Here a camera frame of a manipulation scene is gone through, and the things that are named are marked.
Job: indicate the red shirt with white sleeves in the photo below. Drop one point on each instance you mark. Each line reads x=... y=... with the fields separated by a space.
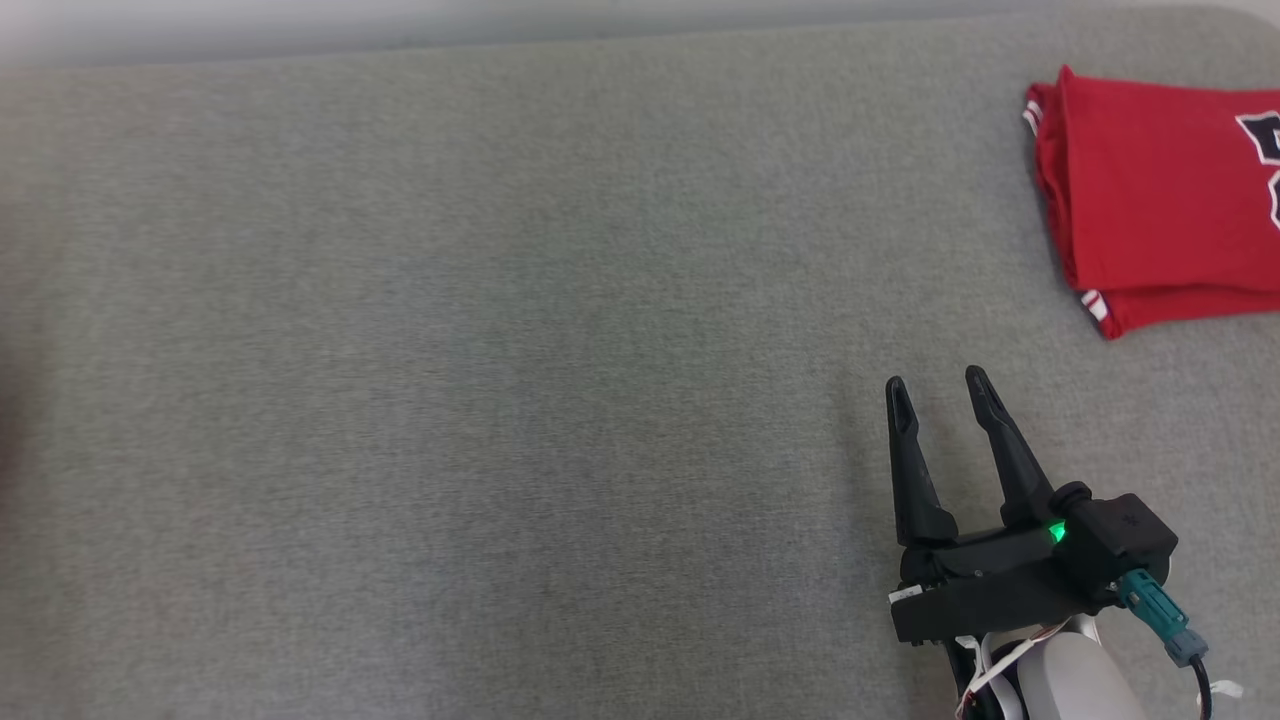
x=1150 y=200

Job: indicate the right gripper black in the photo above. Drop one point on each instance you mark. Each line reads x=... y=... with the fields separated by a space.
x=990 y=590

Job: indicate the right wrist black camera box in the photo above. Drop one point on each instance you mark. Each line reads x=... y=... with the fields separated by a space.
x=1125 y=540

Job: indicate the grey fabric sofa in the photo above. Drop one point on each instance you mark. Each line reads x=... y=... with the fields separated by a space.
x=450 y=350

